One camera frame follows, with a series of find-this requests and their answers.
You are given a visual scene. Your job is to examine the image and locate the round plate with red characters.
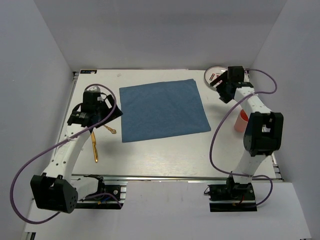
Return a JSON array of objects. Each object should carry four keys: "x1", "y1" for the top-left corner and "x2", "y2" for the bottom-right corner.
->
[{"x1": 203, "y1": 66, "x2": 228, "y2": 91}]

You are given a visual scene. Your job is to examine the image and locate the blue cloth napkin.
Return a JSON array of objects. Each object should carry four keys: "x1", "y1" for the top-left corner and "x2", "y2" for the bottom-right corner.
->
[{"x1": 119, "y1": 79, "x2": 211, "y2": 143}]

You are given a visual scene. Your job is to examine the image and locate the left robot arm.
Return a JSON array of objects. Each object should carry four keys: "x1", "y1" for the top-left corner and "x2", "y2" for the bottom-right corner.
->
[{"x1": 30, "y1": 90, "x2": 123, "y2": 213}]

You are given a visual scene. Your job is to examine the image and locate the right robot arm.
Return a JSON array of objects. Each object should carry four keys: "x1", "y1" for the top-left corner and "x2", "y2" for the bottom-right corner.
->
[{"x1": 211, "y1": 66, "x2": 284, "y2": 200}]

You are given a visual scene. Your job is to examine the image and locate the gold fork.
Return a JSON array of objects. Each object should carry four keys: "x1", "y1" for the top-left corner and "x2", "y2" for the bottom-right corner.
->
[{"x1": 104, "y1": 125, "x2": 117, "y2": 135}]

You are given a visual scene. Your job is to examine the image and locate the gold knife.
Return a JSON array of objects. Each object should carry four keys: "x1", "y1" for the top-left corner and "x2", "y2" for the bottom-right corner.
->
[{"x1": 90, "y1": 131, "x2": 99, "y2": 163}]

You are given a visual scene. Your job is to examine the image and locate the red cup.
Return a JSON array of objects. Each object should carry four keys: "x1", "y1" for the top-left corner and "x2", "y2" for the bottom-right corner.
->
[{"x1": 234, "y1": 109, "x2": 249, "y2": 133}]

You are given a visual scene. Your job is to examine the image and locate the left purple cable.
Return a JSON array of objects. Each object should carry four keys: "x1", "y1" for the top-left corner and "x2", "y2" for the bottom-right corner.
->
[{"x1": 9, "y1": 83, "x2": 123, "y2": 225}]

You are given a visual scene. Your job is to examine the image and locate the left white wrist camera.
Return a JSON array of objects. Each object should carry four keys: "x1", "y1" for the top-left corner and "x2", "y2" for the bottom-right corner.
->
[{"x1": 85, "y1": 85, "x2": 101, "y2": 93}]

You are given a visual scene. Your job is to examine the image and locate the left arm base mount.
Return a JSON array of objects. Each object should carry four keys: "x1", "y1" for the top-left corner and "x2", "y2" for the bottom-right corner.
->
[{"x1": 75, "y1": 181, "x2": 127, "y2": 210}]

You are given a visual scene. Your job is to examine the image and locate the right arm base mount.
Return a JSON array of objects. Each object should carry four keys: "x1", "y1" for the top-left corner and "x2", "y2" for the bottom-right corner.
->
[{"x1": 204, "y1": 183, "x2": 257, "y2": 213}]

